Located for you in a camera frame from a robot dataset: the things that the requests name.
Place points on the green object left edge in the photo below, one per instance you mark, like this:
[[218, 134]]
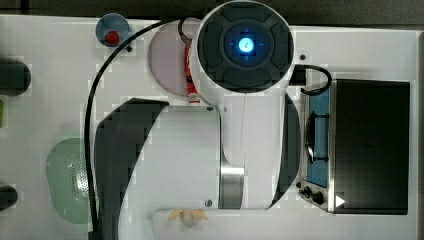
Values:
[[1, 113]]

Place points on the red ketchup bottle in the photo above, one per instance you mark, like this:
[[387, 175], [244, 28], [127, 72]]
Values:
[[193, 95]]

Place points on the black toaster oven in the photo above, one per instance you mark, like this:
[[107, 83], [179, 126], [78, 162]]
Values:
[[355, 156]]

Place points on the green perforated colander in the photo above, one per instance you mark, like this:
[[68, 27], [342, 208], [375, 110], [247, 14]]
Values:
[[67, 181]]

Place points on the black cylinder upper left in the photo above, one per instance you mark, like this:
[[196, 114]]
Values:
[[15, 77]]

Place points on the red toy fruit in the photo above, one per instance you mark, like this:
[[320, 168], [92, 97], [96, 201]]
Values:
[[112, 38]]

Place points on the blue bowl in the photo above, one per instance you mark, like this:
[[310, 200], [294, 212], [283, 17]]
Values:
[[112, 22]]

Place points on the beige toy food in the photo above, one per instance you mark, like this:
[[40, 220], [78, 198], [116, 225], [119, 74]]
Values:
[[189, 217]]

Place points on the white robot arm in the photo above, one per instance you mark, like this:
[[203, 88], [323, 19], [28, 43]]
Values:
[[237, 150]]

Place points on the black cylinder lower left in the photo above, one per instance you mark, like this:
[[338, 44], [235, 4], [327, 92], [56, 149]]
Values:
[[8, 197]]

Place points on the black cylinder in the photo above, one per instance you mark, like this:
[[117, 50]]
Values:
[[15, 77], [8, 197]]

